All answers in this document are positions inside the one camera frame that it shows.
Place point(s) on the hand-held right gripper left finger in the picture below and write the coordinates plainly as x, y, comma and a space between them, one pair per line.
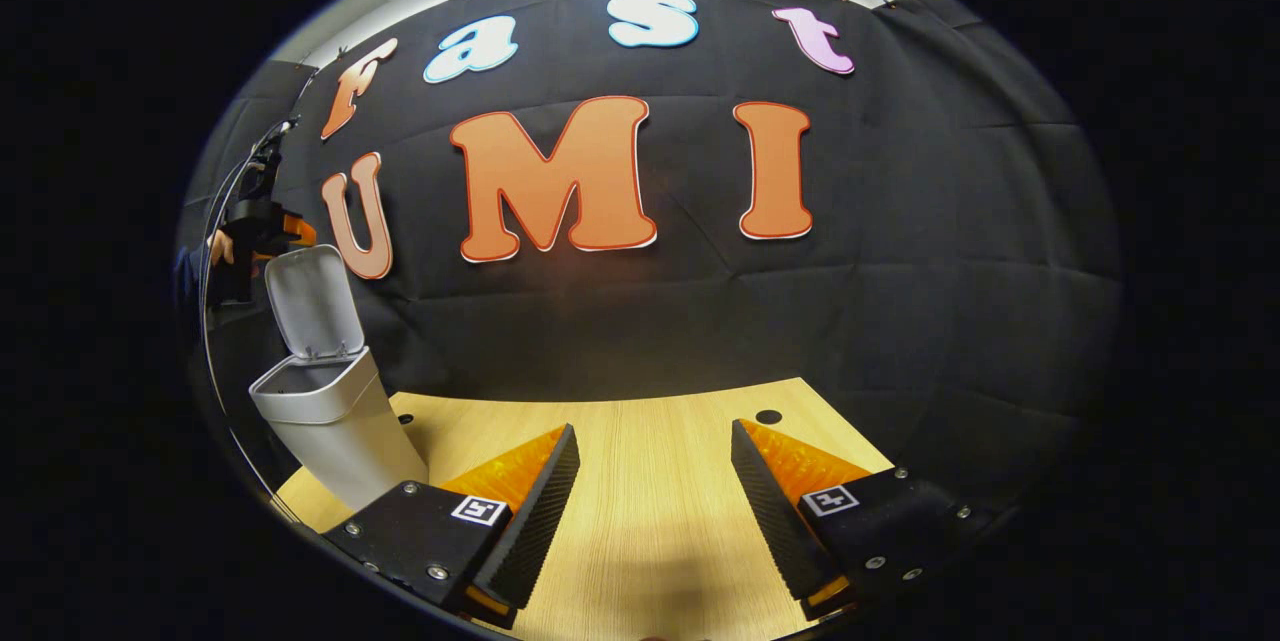
535, 521

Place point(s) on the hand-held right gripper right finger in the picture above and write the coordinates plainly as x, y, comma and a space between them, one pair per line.
768, 521

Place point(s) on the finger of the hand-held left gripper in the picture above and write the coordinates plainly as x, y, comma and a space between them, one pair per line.
300, 231

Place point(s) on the white desktop garbage bin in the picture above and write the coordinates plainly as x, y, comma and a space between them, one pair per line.
340, 421

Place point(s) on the wooden desktop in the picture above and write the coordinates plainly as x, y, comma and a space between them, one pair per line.
650, 481

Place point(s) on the black backdrop cloth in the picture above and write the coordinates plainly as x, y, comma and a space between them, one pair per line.
650, 321

